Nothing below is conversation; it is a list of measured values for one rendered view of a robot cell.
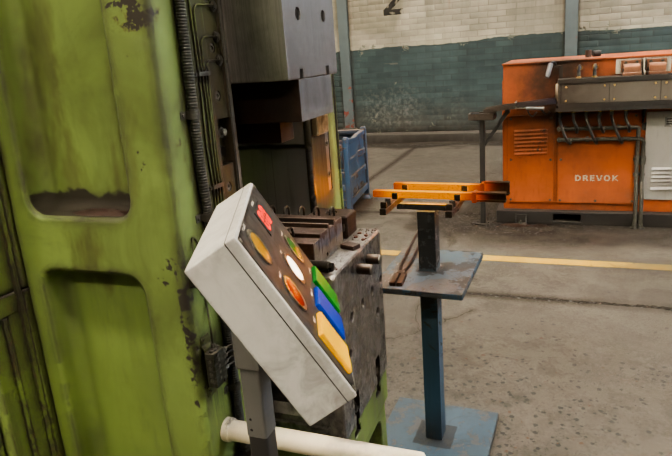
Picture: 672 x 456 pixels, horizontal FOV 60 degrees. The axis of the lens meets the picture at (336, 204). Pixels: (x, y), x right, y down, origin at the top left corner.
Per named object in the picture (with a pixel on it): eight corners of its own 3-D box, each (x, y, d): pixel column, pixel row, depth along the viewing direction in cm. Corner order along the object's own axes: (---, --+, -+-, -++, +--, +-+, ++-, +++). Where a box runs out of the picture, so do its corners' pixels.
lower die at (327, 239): (343, 243, 159) (341, 213, 157) (315, 269, 141) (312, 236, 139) (210, 237, 174) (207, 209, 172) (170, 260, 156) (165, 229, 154)
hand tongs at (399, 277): (417, 230, 244) (417, 227, 244) (427, 230, 243) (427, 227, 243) (389, 285, 189) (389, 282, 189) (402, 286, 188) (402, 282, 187)
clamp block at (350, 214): (357, 230, 170) (356, 208, 168) (347, 239, 162) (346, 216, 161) (319, 228, 174) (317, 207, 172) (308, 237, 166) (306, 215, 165)
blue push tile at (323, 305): (342, 318, 99) (317, 285, 98) (346, 338, 92) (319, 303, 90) (333, 324, 99) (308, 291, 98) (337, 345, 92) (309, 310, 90)
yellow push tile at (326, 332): (348, 346, 90) (320, 310, 88) (353, 371, 82) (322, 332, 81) (338, 352, 90) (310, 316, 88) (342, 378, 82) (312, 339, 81)
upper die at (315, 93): (333, 112, 150) (330, 74, 148) (302, 122, 132) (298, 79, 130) (194, 117, 165) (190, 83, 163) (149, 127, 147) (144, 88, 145)
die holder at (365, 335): (387, 366, 181) (379, 228, 170) (346, 443, 147) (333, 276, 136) (230, 347, 201) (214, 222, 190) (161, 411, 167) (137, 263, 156)
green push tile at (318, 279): (337, 295, 109) (314, 264, 107) (341, 312, 102) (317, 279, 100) (329, 300, 109) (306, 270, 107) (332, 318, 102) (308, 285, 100)
